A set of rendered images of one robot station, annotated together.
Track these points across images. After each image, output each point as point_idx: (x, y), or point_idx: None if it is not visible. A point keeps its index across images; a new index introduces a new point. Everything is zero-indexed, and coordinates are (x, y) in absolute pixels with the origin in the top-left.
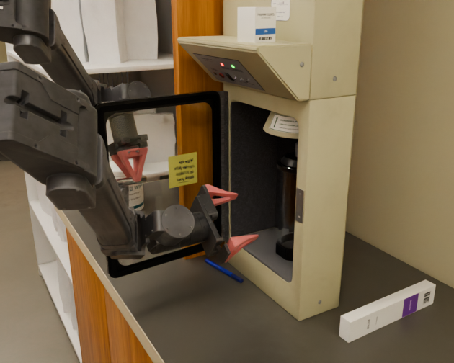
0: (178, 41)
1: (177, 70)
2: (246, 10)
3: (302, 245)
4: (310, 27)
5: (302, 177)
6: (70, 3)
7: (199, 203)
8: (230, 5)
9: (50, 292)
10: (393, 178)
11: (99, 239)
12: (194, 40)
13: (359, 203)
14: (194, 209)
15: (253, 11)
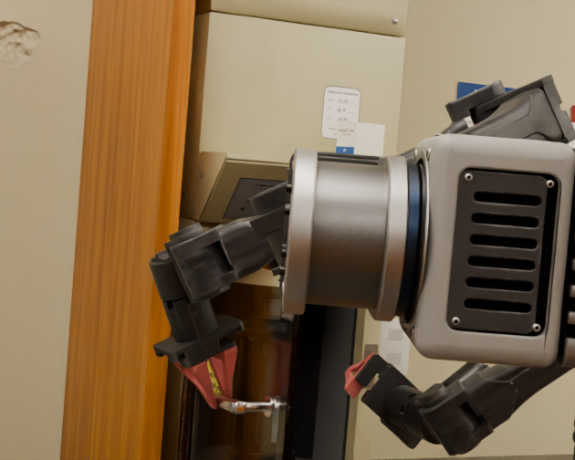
0: (227, 159)
1: (175, 205)
2: (371, 127)
3: (372, 417)
4: (392, 151)
5: (374, 328)
6: None
7: (399, 373)
8: (224, 109)
9: None
10: None
11: (520, 405)
12: (284, 160)
13: None
14: (385, 387)
15: (381, 129)
